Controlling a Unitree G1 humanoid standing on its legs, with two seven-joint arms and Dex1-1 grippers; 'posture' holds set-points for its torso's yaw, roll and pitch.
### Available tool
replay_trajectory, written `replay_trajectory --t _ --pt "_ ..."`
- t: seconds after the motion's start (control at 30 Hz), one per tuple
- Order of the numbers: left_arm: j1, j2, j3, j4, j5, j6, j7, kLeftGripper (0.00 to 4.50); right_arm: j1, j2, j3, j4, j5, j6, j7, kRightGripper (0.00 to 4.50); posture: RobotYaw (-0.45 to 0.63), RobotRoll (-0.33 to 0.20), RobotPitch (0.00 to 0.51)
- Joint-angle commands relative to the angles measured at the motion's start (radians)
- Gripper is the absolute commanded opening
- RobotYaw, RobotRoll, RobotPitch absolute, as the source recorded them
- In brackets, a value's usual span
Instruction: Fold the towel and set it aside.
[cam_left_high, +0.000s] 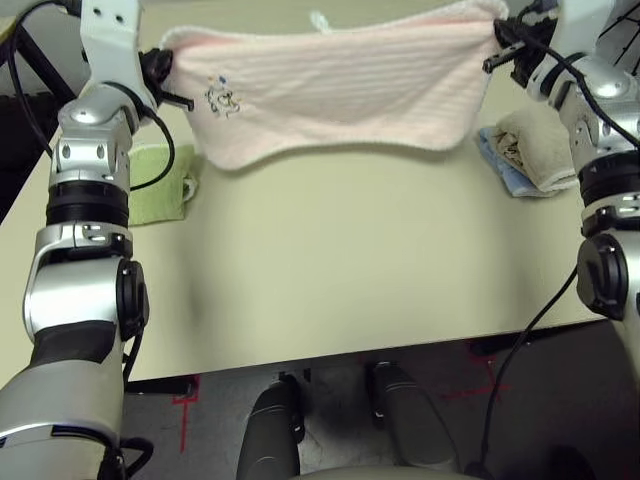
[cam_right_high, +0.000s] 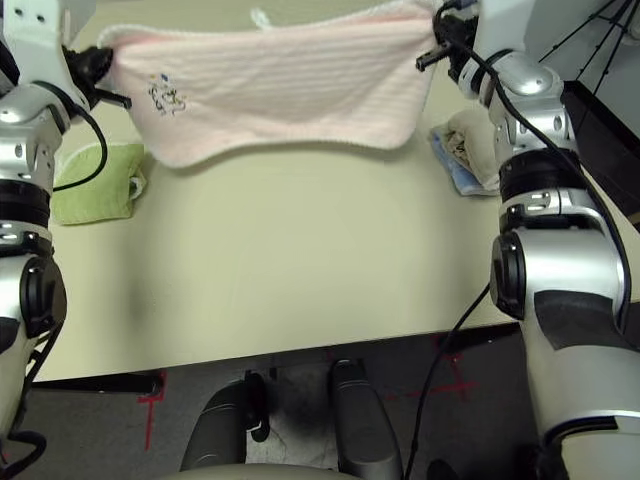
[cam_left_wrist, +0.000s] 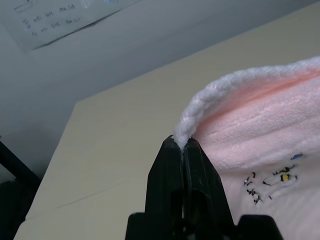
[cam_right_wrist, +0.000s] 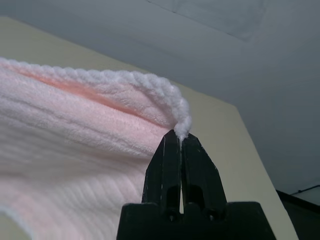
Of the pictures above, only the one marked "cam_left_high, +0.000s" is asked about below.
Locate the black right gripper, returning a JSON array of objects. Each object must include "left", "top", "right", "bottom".
[{"left": 483, "top": 2, "right": 559, "bottom": 84}]

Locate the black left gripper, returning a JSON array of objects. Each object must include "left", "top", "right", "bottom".
[{"left": 139, "top": 48, "right": 195, "bottom": 115}]

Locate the pink terry towel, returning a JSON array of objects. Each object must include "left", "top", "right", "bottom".
[{"left": 159, "top": 0, "right": 511, "bottom": 172}]

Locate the beige terry towel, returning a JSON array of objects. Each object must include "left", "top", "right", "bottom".
[{"left": 492, "top": 109, "right": 582, "bottom": 194}]

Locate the green terry towel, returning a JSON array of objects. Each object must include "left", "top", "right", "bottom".
[{"left": 127, "top": 143, "right": 201, "bottom": 227}]

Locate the light blue terry towel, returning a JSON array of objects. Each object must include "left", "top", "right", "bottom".
[{"left": 477, "top": 127, "right": 544, "bottom": 199}]

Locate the black tripod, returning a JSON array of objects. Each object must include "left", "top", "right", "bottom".
[{"left": 599, "top": 12, "right": 640, "bottom": 76}]

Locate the black left robot leg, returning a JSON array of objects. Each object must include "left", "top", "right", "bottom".
[{"left": 237, "top": 382, "right": 306, "bottom": 480}]

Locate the black robot leg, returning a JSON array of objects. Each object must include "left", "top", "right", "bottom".
[
  {"left": 237, "top": 382, "right": 306, "bottom": 480},
  {"left": 367, "top": 360, "right": 464, "bottom": 480}
]

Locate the black right robot leg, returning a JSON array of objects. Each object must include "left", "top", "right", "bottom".
[{"left": 367, "top": 360, "right": 464, "bottom": 480}]

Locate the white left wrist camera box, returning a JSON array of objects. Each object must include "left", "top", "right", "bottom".
[{"left": 79, "top": 0, "right": 156, "bottom": 109}]

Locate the black right camera cable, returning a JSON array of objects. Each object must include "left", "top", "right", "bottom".
[{"left": 504, "top": 9, "right": 640, "bottom": 149}]

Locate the long black cable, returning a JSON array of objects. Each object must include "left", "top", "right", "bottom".
[{"left": 464, "top": 259, "right": 581, "bottom": 476}]

